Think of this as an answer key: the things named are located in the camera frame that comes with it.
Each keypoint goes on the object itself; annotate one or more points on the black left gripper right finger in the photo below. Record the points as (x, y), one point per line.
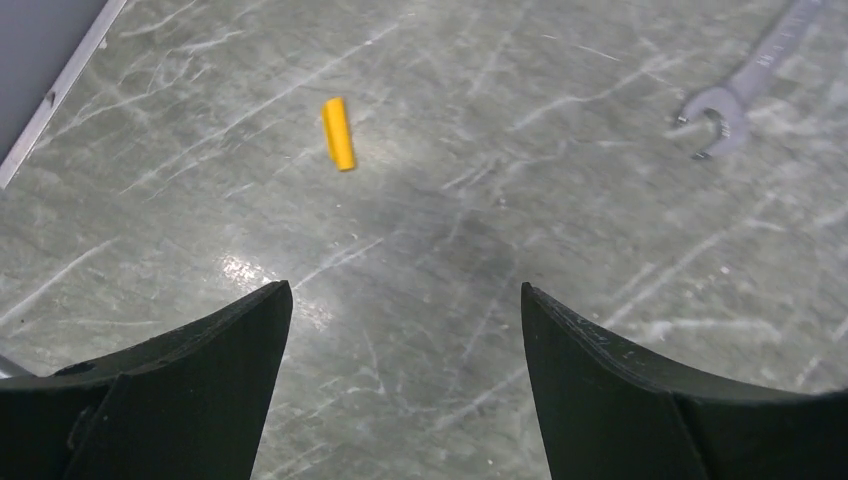
(609, 408)

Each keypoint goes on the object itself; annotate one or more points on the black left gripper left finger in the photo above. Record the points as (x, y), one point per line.
(187, 404)

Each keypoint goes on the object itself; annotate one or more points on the yellow marker cap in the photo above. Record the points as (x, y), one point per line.
(338, 135)

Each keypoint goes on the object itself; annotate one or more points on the silver wrench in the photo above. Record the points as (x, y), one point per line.
(730, 98)

